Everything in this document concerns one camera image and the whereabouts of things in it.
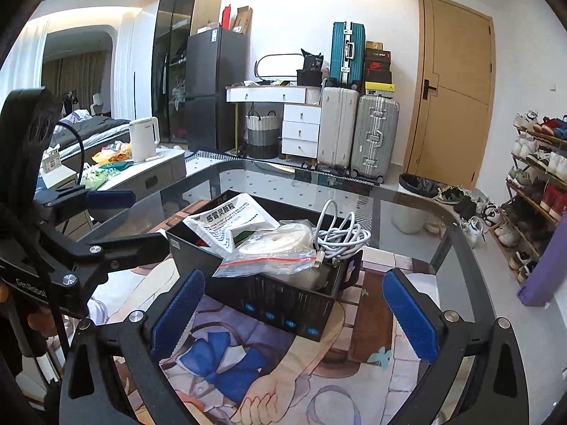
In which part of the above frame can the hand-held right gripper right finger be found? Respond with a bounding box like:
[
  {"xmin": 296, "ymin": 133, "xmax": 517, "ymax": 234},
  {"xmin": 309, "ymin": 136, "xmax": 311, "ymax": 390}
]
[{"xmin": 382, "ymin": 268, "xmax": 530, "ymax": 425}]

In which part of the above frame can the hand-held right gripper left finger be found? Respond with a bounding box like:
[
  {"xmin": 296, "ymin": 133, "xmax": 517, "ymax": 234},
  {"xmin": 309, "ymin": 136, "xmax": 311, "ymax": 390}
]
[{"xmin": 59, "ymin": 268, "xmax": 207, "ymax": 425}]

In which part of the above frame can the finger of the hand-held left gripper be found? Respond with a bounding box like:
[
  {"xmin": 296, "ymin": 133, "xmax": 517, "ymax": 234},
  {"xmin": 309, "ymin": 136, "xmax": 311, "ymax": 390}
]
[
  {"xmin": 34, "ymin": 188, "xmax": 136, "ymax": 209},
  {"xmin": 66, "ymin": 231, "xmax": 171, "ymax": 284}
]

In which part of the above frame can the white printed packet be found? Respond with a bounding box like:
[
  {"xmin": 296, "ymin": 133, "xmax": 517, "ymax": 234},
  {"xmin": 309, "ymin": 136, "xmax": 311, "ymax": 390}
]
[{"xmin": 184, "ymin": 192, "xmax": 280, "ymax": 257}]

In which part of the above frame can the black cardboard box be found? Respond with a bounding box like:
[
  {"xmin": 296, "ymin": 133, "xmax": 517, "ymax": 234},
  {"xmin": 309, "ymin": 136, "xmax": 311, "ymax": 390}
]
[{"xmin": 166, "ymin": 189, "xmax": 364, "ymax": 342}]

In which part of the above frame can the white cable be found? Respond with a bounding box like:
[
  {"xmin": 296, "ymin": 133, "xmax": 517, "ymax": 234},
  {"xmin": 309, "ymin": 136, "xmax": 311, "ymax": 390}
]
[{"xmin": 312, "ymin": 199, "xmax": 370, "ymax": 271}]

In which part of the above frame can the bag of cream rope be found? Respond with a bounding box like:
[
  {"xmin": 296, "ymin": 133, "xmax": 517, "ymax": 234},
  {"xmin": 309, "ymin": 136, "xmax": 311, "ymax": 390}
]
[{"xmin": 219, "ymin": 223, "xmax": 317, "ymax": 279}]

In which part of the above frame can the person's left hand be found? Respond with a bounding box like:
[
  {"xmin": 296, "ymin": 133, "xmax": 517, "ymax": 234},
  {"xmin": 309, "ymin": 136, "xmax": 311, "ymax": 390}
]
[{"xmin": 24, "ymin": 307, "xmax": 60, "ymax": 341}]

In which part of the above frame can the pile of colourful snack packets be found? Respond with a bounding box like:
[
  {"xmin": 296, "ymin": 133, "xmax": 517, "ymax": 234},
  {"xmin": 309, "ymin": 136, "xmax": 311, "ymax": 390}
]
[{"xmin": 82, "ymin": 141, "xmax": 134, "ymax": 189}]

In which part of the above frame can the printed table mat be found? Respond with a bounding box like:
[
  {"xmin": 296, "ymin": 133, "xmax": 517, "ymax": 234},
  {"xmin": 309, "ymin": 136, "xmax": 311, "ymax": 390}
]
[{"xmin": 89, "ymin": 199, "xmax": 448, "ymax": 425}]

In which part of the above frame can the white electric kettle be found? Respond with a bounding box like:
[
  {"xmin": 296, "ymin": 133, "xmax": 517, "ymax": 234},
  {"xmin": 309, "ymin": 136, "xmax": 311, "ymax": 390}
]
[{"xmin": 128, "ymin": 117, "xmax": 161, "ymax": 163}]

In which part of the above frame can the bed with dark bedding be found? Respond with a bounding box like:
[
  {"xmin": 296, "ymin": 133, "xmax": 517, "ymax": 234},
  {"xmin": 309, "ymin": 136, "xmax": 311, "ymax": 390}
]
[{"xmin": 49, "ymin": 113, "xmax": 134, "ymax": 160}]

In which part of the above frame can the white cylindrical bin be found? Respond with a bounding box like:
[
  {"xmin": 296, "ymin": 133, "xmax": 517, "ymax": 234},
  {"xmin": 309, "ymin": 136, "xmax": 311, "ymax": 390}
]
[{"xmin": 392, "ymin": 201, "xmax": 428, "ymax": 234}]

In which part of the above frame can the loose shoes group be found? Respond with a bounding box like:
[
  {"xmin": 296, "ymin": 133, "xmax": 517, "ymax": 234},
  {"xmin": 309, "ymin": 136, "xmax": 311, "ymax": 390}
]
[{"xmin": 436, "ymin": 186, "xmax": 501, "ymax": 249}]

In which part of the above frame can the brown curtain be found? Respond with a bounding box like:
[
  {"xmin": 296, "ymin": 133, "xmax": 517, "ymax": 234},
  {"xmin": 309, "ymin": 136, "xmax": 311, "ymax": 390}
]
[{"xmin": 42, "ymin": 51, "xmax": 111, "ymax": 116}]

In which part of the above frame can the purple yoga mat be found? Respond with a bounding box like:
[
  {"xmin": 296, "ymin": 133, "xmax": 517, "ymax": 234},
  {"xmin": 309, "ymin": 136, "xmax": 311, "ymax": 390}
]
[{"xmin": 516, "ymin": 223, "xmax": 567, "ymax": 307}]

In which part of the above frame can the black refrigerator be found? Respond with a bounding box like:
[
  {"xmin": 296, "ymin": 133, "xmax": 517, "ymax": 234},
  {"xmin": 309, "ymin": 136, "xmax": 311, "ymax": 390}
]
[{"xmin": 185, "ymin": 28, "xmax": 249, "ymax": 151}]

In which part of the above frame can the glass door wardrobe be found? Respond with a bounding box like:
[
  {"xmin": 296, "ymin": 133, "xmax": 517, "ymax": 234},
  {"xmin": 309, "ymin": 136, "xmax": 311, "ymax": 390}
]
[{"xmin": 152, "ymin": 0, "xmax": 209, "ymax": 142}]

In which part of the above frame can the woven laundry basket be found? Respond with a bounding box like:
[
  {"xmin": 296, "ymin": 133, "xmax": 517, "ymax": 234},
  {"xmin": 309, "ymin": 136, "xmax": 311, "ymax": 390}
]
[{"xmin": 246, "ymin": 110, "xmax": 280, "ymax": 159}]

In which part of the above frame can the wooden shoe rack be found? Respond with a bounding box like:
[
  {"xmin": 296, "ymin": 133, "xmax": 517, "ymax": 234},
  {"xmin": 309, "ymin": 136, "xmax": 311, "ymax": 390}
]
[{"xmin": 505, "ymin": 113, "xmax": 567, "ymax": 284}]

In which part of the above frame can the silver suitcase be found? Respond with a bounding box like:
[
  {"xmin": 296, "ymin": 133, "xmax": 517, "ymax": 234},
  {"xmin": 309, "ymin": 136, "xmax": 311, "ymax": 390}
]
[{"xmin": 351, "ymin": 94, "xmax": 400, "ymax": 182}]

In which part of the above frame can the white dresser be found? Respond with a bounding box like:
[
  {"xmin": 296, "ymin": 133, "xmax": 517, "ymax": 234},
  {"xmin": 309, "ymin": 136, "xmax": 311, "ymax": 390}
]
[{"xmin": 225, "ymin": 84, "xmax": 323, "ymax": 160}]

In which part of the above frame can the white suitcase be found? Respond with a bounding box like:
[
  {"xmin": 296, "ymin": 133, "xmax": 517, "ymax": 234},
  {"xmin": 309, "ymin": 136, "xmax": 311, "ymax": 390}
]
[{"xmin": 316, "ymin": 85, "xmax": 360, "ymax": 170}]

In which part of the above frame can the oval mirror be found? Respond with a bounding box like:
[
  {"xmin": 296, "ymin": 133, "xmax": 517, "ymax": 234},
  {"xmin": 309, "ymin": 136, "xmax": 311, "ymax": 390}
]
[{"xmin": 254, "ymin": 53, "xmax": 306, "ymax": 84}]

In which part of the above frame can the shoe rack with shoes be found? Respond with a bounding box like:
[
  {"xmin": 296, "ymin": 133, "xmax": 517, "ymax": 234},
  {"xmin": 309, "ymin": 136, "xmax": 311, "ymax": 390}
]
[{"xmin": 509, "ymin": 113, "xmax": 567, "ymax": 275}]

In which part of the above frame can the flat cardboard box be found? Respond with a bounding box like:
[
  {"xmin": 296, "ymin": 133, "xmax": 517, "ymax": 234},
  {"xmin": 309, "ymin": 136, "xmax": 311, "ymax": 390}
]
[{"xmin": 234, "ymin": 6, "xmax": 252, "ymax": 34}]

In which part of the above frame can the wooden door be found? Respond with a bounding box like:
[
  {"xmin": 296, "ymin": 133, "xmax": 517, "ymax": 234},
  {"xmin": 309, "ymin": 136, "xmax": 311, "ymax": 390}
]
[{"xmin": 404, "ymin": 0, "xmax": 496, "ymax": 189}]

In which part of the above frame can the black bag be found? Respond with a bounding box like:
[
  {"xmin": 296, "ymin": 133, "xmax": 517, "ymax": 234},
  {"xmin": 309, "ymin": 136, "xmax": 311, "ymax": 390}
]
[{"xmin": 296, "ymin": 48, "xmax": 325, "ymax": 87}]

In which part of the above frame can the teal suitcase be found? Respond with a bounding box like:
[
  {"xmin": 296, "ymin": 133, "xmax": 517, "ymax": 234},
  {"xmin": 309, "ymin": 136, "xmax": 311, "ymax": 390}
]
[{"xmin": 330, "ymin": 21, "xmax": 366, "ymax": 88}]

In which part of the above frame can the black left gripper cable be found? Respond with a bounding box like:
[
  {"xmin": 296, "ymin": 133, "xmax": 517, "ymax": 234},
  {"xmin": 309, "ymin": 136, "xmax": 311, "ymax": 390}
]
[{"xmin": 42, "ymin": 120, "xmax": 87, "ymax": 364}]

